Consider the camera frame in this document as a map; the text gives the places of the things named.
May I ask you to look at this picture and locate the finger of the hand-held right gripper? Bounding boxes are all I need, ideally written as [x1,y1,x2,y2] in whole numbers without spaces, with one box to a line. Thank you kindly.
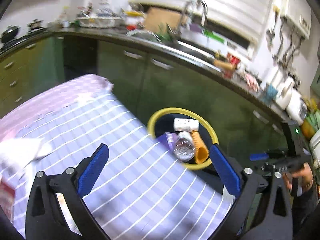
[249,150,285,161]

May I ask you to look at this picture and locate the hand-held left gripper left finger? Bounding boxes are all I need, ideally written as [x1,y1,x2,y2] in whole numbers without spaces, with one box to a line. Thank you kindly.
[25,144,112,240]

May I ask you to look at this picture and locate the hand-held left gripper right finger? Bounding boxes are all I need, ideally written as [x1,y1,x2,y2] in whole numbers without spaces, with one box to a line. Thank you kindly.
[207,144,294,240]

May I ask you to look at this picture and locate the orange foam net sleeve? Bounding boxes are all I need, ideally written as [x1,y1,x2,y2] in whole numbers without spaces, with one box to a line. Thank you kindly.
[190,130,209,164]

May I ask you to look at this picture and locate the clear plastic water bottle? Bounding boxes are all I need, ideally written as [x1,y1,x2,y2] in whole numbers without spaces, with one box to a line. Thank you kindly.
[174,131,195,162]

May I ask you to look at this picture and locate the small white plastic bottle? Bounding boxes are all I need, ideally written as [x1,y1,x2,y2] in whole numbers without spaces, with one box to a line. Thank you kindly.
[173,117,200,132]

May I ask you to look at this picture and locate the purple cardboard box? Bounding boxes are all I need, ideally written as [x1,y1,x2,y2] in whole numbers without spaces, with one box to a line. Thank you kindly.
[157,132,180,155]

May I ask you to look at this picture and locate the yellow rimmed waste bin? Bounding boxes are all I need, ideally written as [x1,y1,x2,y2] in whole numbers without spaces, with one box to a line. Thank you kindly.
[147,107,219,172]

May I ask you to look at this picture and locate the person's right hand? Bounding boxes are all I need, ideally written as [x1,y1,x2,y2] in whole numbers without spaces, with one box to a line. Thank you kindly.
[282,162,314,191]

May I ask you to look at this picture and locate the blue checked tablecloth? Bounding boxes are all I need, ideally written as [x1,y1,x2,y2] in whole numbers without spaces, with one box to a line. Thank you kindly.
[0,74,233,240]

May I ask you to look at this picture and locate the white rice cooker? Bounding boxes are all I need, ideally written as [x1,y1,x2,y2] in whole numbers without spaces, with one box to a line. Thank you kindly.
[275,76,308,120]

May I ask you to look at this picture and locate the blue dish cloth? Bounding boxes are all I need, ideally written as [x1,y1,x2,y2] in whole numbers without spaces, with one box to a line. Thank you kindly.
[264,85,278,103]

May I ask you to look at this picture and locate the white crumpled paper towel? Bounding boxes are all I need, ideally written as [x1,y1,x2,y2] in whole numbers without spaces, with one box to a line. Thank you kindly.
[0,137,53,178]

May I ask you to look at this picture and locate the pink cloth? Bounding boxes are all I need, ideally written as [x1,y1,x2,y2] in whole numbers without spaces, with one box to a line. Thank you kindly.
[244,72,260,90]

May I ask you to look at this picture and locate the red instant noodle cup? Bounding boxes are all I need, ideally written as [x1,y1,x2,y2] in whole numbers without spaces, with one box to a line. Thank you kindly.
[226,54,242,78]

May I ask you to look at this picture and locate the green lower kitchen cabinets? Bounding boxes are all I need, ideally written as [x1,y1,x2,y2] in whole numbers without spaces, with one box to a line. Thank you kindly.
[0,34,288,170]

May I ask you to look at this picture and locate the steel water pipes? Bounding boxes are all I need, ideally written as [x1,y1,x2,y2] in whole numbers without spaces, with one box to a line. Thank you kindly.
[266,5,304,68]

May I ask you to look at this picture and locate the steel kitchen sink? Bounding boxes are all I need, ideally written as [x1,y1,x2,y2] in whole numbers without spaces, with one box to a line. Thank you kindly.
[172,39,218,65]

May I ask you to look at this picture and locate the green plastic board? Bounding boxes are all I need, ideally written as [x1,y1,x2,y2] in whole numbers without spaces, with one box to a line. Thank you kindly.
[202,30,225,42]

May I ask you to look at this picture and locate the steel colander bowl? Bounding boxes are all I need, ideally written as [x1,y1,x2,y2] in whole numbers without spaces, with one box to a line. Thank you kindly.
[125,29,160,42]

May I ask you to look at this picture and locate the green leafy plant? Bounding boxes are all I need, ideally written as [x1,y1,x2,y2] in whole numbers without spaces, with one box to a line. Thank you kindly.
[157,24,175,42]

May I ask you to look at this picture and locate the white dish rack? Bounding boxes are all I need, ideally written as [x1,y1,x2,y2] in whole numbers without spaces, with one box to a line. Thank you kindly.
[76,15,124,28]

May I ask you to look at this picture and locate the white water heater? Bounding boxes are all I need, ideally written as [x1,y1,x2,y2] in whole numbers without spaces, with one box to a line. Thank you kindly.
[280,0,313,39]

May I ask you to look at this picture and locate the steel cooking pot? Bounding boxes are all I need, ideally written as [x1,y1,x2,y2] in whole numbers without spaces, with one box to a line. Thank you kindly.
[27,19,43,32]

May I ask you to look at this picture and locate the white window blind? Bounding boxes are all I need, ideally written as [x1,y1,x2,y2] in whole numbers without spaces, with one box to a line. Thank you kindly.
[129,0,278,55]

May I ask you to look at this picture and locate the black wok with lid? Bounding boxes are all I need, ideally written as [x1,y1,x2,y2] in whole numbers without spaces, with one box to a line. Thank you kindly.
[0,25,21,43]

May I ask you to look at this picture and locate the row of sauce bottles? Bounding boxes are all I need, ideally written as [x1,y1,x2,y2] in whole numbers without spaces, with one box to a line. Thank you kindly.
[80,4,94,15]

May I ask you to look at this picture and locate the steel kitchen faucet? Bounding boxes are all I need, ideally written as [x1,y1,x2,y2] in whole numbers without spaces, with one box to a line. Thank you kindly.
[180,0,208,30]

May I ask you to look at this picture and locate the wooden cutting board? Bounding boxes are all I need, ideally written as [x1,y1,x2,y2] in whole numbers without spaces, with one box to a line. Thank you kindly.
[145,7,183,32]

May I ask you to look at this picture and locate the wooden handled knife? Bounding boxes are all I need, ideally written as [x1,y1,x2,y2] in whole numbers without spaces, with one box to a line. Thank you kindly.
[214,59,237,72]

